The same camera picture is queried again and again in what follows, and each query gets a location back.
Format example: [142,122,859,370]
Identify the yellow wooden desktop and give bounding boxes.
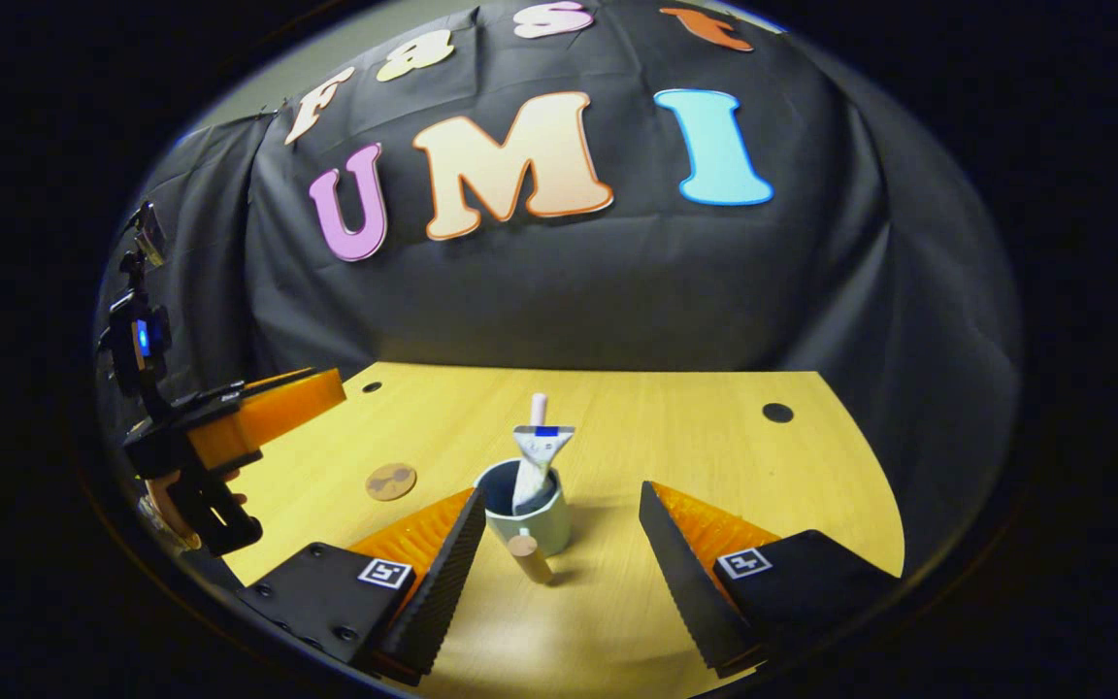
[219,362,906,699]

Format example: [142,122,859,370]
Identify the round wooden coaster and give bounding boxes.
[366,463,418,502]

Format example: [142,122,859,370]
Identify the pale green cup wooden handle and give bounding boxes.
[473,458,575,585]

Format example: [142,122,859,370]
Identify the white toothpaste tube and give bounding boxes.
[510,424,576,516]

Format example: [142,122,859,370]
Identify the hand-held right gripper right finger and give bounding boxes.
[639,481,902,679]

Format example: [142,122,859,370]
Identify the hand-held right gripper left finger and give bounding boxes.
[234,487,488,686]

